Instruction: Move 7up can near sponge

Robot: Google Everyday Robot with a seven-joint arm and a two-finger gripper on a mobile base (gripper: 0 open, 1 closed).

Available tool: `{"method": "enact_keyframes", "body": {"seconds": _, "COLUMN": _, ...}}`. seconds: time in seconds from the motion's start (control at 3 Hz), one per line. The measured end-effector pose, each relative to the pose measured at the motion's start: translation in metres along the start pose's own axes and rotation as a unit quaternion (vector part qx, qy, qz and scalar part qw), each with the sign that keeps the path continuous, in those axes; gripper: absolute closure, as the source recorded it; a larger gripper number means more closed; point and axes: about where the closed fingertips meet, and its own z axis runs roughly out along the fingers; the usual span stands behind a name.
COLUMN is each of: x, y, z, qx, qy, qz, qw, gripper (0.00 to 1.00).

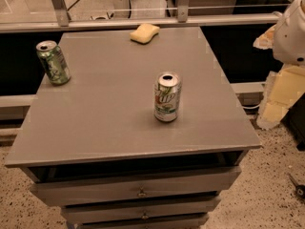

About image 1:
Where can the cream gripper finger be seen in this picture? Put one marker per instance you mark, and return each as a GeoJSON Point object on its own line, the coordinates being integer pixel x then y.
{"type": "Point", "coordinates": [266, 40]}

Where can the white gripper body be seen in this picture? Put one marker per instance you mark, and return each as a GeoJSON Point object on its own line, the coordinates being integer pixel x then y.
{"type": "Point", "coordinates": [290, 38]}

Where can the white green 7up can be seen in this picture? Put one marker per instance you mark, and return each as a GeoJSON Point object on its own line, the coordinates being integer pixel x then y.
{"type": "Point", "coordinates": [167, 91]}

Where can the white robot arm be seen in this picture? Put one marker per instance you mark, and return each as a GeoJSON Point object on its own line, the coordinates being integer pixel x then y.
{"type": "Point", "coordinates": [289, 36]}

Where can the yellow sponge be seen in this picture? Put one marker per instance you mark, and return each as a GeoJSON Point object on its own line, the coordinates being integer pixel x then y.
{"type": "Point", "coordinates": [144, 33]}

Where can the green soda can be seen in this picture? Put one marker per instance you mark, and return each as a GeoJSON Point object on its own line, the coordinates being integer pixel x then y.
{"type": "Point", "coordinates": [53, 62]}

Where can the black tool on floor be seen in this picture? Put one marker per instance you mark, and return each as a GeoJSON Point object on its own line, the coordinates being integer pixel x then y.
{"type": "Point", "coordinates": [299, 188]}

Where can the middle grey drawer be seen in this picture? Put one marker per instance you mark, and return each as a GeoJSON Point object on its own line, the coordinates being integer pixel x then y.
{"type": "Point", "coordinates": [144, 209]}

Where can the grey drawer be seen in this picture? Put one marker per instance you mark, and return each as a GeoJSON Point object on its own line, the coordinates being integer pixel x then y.
{"type": "Point", "coordinates": [144, 209]}
{"type": "Point", "coordinates": [170, 222]}
{"type": "Point", "coordinates": [133, 187]}

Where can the bottom grey drawer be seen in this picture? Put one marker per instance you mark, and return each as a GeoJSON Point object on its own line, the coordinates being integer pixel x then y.
{"type": "Point", "coordinates": [170, 222]}

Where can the top grey drawer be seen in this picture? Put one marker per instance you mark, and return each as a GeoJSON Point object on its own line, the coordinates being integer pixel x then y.
{"type": "Point", "coordinates": [133, 187]}

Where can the grey drawer cabinet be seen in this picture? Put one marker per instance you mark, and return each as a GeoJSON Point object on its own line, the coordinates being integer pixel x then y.
{"type": "Point", "coordinates": [102, 123]}

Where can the metal railing frame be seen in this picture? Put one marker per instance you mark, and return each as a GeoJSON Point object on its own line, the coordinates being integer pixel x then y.
{"type": "Point", "coordinates": [85, 15]}

